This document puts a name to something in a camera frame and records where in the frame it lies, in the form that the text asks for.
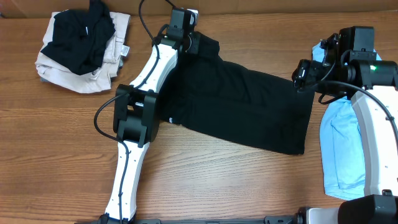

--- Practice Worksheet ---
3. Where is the black polo shirt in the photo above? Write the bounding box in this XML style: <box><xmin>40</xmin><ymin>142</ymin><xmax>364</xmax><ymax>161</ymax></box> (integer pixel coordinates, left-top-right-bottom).
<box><xmin>158</xmin><ymin>34</ymin><xmax>314</xmax><ymax>155</ymax></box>

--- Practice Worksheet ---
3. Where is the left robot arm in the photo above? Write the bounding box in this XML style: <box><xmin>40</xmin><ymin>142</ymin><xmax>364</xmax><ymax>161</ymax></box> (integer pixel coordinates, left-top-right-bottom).
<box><xmin>98</xmin><ymin>7</ymin><xmax>199</xmax><ymax>223</ymax></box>

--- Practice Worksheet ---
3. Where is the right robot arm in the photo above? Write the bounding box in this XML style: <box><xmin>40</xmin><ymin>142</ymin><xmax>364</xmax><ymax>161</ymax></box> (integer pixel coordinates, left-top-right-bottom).
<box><xmin>292</xmin><ymin>26</ymin><xmax>397</xmax><ymax>223</ymax></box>

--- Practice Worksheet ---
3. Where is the light blue t-shirt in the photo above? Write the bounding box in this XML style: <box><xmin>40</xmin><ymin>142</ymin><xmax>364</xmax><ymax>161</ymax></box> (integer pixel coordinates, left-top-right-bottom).
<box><xmin>312</xmin><ymin>42</ymin><xmax>382</xmax><ymax>202</ymax></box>

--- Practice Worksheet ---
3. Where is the folded black garment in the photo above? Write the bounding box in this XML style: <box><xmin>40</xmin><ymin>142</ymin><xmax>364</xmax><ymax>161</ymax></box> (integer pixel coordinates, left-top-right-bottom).
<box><xmin>41</xmin><ymin>0</ymin><xmax>115</xmax><ymax>75</ymax></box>

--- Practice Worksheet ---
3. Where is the folded beige garment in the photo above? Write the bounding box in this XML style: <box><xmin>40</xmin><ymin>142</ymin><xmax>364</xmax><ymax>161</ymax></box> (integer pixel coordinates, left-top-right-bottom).
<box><xmin>35</xmin><ymin>12</ymin><xmax>131</xmax><ymax>93</ymax></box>

